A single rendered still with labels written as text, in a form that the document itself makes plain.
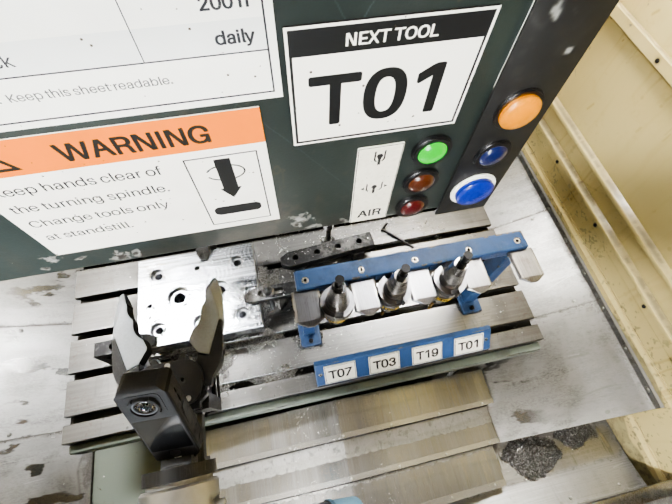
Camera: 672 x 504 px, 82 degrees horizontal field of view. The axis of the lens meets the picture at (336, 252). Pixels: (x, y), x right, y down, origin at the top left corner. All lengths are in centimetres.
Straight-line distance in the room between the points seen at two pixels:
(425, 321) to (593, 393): 51
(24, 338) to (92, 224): 124
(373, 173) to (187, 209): 13
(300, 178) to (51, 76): 13
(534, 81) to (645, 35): 93
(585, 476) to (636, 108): 98
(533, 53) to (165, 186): 21
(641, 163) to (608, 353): 52
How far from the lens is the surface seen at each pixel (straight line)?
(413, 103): 23
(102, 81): 21
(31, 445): 145
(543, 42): 24
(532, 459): 138
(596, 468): 146
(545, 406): 131
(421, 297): 75
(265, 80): 20
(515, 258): 85
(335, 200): 29
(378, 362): 98
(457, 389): 124
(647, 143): 119
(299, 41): 19
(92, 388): 115
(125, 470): 140
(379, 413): 115
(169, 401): 39
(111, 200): 27
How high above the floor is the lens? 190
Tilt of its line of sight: 63 degrees down
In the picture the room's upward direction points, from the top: 4 degrees clockwise
